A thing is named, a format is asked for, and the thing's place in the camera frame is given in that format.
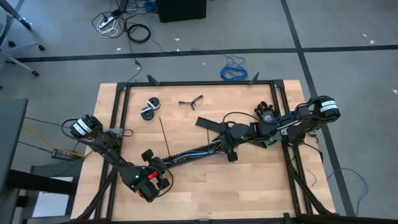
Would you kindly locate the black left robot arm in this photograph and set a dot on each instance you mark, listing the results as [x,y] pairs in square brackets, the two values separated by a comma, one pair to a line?
[102,143]

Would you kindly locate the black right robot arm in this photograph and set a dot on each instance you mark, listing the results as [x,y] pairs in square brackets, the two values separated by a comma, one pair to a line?
[311,119]

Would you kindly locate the black cabinet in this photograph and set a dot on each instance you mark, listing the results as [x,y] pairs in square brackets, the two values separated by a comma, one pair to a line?
[182,11]

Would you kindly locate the black duct cover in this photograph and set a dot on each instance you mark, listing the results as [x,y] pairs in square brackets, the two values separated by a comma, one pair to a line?
[208,123]

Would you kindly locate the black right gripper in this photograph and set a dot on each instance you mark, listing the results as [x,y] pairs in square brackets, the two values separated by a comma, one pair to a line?
[227,137]

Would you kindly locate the black zip tie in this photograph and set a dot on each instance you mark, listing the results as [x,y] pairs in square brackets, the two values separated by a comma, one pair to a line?
[164,138]
[208,135]

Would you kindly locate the grey office chair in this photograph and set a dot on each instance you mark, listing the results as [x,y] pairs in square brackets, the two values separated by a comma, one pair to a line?
[21,65]

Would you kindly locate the black furniture beam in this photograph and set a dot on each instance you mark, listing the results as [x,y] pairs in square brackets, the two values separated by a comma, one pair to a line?
[40,182]

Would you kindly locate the grey desk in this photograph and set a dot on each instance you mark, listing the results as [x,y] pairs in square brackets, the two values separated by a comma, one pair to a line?
[12,140]

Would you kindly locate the black controller box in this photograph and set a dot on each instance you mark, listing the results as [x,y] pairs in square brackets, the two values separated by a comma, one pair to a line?
[63,154]

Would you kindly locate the black aluminium table frame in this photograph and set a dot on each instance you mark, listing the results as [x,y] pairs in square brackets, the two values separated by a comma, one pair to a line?
[202,83]

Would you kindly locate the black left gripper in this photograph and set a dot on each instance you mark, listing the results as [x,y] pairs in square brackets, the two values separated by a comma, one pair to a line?
[158,165]

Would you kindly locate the white power strip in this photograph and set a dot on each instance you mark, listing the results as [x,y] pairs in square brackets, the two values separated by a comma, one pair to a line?
[107,21]

